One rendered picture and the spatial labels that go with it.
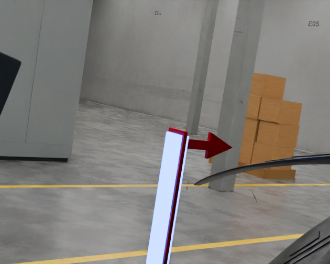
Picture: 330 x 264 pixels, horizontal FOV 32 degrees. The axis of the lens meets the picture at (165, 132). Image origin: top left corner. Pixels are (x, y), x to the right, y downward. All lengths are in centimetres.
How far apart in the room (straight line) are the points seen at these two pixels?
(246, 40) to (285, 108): 231
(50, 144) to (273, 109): 354
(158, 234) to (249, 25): 654
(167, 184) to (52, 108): 682
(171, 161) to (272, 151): 846
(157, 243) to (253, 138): 870
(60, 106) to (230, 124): 215
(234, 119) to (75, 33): 228
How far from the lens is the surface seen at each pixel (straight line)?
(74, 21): 737
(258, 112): 914
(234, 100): 696
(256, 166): 55
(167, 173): 49
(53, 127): 734
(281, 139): 904
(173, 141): 49
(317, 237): 87
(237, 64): 700
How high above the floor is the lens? 123
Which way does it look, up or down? 5 degrees down
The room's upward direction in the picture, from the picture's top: 9 degrees clockwise
